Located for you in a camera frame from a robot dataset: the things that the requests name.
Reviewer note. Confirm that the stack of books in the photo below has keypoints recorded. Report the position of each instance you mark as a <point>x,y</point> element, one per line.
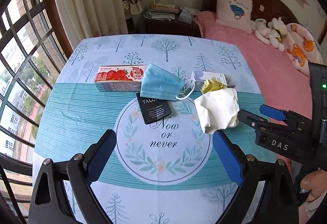
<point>161,10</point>

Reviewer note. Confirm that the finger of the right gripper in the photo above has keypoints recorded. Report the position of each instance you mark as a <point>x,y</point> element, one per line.
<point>277,138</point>
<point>283,115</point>

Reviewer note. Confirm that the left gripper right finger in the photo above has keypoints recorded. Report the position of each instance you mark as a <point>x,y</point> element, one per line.
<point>278,202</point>

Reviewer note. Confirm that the red strawberry milk carton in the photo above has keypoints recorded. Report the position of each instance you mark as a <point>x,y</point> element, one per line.
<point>127,78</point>

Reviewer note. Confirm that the white blue small box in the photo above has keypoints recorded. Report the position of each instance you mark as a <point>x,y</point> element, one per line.
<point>199,78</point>

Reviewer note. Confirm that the window metal grille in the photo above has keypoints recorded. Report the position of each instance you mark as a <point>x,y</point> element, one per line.
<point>31,61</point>

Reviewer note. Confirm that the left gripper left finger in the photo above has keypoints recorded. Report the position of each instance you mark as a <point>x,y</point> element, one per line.
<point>50,203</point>

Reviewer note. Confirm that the black small box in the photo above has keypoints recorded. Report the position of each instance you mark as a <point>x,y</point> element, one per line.
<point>153,109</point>

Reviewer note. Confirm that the blue face mask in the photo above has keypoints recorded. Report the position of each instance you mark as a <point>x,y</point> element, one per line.
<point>157,83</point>

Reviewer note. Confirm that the tissue box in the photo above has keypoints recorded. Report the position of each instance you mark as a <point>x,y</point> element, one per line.
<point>187,14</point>

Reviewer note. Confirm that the white pillow blue print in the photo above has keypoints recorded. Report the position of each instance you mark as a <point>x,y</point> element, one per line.
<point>235,14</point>

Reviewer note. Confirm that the crumpled cream paper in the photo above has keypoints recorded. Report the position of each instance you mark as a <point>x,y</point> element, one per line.
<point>217,110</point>

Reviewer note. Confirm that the dark wooden headboard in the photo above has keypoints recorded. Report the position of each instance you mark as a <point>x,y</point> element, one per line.
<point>266,9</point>

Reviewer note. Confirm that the white plush toy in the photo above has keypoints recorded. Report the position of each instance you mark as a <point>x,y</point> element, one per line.
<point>270,33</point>

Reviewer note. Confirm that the person right hand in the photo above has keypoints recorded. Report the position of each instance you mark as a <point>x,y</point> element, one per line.
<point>316,182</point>

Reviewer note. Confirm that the yellow crumpled wrapper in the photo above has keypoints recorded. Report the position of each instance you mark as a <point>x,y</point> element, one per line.
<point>212,85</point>

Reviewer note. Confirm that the orange print blanket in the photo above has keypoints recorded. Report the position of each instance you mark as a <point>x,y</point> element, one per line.
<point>301,48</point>

